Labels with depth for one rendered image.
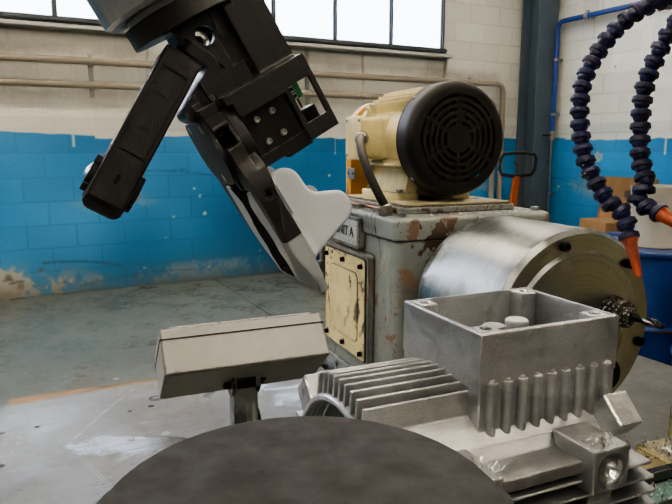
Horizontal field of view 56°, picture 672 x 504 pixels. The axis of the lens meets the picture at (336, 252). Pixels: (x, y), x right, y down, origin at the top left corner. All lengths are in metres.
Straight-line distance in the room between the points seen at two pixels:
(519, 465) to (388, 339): 0.57
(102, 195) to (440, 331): 0.24
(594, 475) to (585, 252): 0.42
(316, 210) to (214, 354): 0.25
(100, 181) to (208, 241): 5.70
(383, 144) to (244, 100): 0.71
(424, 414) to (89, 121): 5.53
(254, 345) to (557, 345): 0.32
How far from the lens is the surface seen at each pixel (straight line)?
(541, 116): 7.73
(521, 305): 0.54
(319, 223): 0.43
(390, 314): 0.96
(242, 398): 0.68
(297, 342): 0.66
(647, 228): 2.75
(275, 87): 0.42
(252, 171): 0.40
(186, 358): 0.64
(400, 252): 0.93
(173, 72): 0.42
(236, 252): 6.20
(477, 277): 0.80
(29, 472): 1.06
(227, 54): 0.44
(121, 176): 0.41
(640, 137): 0.79
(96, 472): 1.02
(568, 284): 0.81
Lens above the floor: 1.26
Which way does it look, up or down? 10 degrees down
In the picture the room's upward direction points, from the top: straight up
